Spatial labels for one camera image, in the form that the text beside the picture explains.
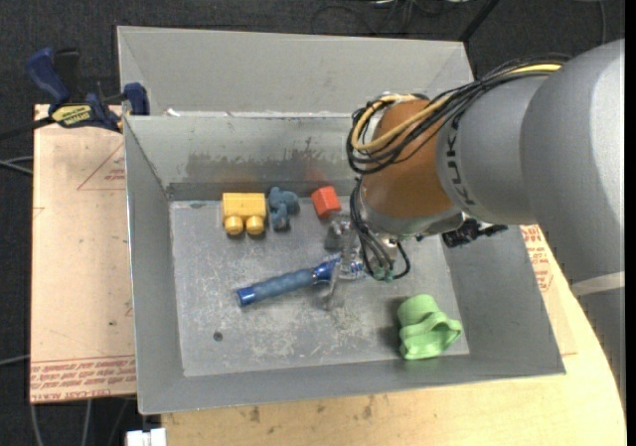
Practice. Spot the green plastic mould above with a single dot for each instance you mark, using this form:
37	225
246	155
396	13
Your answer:
422	330

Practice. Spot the yellow toy building block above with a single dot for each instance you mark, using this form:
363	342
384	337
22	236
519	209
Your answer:
241	211

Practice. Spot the brown cardboard board, red print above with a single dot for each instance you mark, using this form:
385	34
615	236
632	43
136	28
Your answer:
74	245

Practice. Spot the grey metal bin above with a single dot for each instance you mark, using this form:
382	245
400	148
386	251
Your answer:
248	335

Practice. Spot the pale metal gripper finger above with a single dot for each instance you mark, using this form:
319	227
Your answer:
336	237
334	294

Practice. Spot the red block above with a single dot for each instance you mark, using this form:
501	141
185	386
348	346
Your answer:
326	202

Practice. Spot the blue-grey toy figure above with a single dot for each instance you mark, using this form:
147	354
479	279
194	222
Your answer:
281	208

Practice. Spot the black cylinder on white bracket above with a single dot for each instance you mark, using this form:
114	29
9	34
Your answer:
462	237

